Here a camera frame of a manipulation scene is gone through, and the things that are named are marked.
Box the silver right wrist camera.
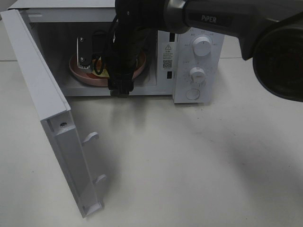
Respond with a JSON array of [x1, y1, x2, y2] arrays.
[[76, 35, 92, 70]]

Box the white warning label sticker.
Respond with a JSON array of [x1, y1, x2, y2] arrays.
[[160, 42, 175, 70]]

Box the white microwave oven body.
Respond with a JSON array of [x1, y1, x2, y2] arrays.
[[1, 0, 224, 107]]

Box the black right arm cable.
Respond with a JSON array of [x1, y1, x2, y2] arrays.
[[91, 16, 147, 78]]

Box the white microwave door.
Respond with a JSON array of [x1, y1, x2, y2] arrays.
[[1, 9, 102, 218]]

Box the round white door button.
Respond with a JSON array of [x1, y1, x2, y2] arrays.
[[186, 88, 200, 100]]

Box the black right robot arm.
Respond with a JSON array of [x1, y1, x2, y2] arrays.
[[104, 0, 303, 102]]

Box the white upper power knob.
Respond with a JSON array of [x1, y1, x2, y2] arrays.
[[192, 35, 212, 57]]

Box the white bread sandwich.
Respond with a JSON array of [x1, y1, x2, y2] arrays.
[[88, 57, 109, 79]]

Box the white lower timer knob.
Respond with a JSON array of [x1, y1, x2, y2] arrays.
[[189, 67, 206, 84]]

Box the pink round plate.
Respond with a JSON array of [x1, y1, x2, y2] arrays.
[[69, 51, 147, 87]]

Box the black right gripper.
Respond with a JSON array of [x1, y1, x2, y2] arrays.
[[107, 14, 147, 95]]

